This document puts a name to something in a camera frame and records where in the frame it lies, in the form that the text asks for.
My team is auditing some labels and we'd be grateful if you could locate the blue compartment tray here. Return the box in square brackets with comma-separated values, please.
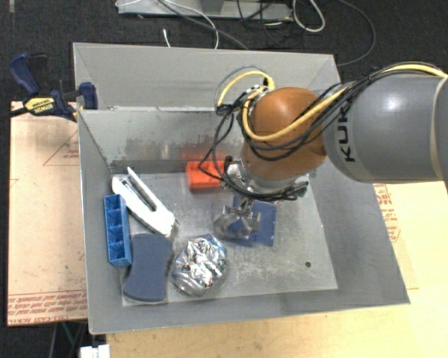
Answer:
[103, 194, 133, 269]

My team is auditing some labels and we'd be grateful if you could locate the blue flat square pad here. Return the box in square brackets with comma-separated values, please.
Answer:
[223, 195, 278, 248]

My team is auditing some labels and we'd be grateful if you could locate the crumpled silver foil ball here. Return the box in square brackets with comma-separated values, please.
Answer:
[170, 233, 229, 298]

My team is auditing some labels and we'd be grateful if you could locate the dark blue sponge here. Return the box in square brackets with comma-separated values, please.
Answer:
[122, 233, 174, 306]

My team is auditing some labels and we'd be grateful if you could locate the brown cardboard board red print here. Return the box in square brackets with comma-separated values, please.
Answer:
[6, 101, 420, 327]

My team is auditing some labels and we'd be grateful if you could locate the black cylinder on white bracket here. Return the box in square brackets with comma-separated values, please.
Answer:
[224, 155, 242, 178]

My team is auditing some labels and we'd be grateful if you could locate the orange block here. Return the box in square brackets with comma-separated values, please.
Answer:
[185, 160, 227, 191]

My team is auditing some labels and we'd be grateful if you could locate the grey metal bin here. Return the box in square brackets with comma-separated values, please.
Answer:
[72, 42, 411, 336]

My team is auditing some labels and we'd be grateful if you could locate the white long brush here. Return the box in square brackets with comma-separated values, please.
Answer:
[111, 166, 178, 238]

